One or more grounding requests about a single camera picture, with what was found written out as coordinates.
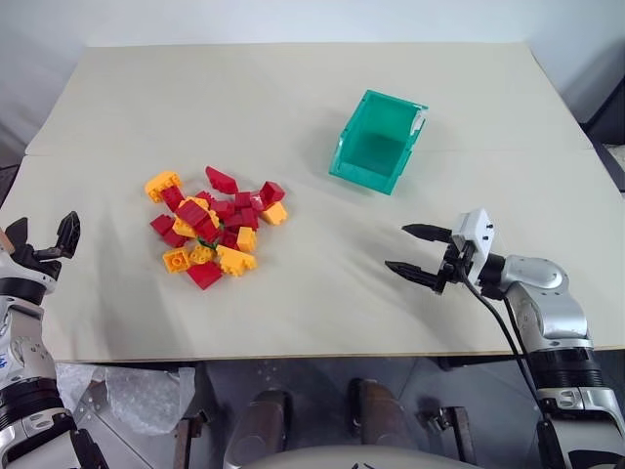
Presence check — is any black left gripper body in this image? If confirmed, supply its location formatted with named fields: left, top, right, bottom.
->
left=10, top=242, right=64, bottom=269

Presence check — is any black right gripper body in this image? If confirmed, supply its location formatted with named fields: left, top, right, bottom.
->
left=435, top=241, right=482, bottom=295

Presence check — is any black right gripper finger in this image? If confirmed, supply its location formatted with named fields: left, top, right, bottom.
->
left=384, top=260, right=443, bottom=294
left=400, top=223, right=455, bottom=244

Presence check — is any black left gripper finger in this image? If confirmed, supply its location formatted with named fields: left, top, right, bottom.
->
left=55, top=210, right=83, bottom=259
left=0, top=217, right=31, bottom=253

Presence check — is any green plastic bin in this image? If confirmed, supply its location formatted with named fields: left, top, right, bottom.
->
left=327, top=89, right=433, bottom=198

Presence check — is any large red toy block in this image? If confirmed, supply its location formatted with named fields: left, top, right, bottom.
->
left=175, top=200, right=212, bottom=228

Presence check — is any dark rounded shape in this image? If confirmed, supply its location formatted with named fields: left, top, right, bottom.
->
left=232, top=387, right=290, bottom=463
left=345, top=377, right=417, bottom=449

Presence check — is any red plastic toy brick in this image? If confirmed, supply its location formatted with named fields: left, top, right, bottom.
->
left=204, top=165, right=239, bottom=193

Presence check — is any clear bubble wrap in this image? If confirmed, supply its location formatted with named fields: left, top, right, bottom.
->
left=55, top=362, right=197, bottom=437

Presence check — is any grey robot torso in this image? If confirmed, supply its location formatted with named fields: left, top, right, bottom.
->
left=251, top=441, right=473, bottom=469

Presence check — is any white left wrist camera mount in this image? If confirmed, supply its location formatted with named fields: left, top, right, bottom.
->
left=0, top=248, right=63, bottom=289

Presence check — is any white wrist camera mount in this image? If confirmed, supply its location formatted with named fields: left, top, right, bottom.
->
left=0, top=248, right=63, bottom=289
left=450, top=208, right=499, bottom=259

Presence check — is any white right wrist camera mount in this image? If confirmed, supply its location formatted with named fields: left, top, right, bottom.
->
left=450, top=208, right=499, bottom=259

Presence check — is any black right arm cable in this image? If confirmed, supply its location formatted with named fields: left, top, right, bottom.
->
left=458, top=272, right=551, bottom=421

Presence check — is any metal table bracket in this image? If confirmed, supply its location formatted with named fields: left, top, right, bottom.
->
left=174, top=411, right=212, bottom=469
left=418, top=404, right=479, bottom=464

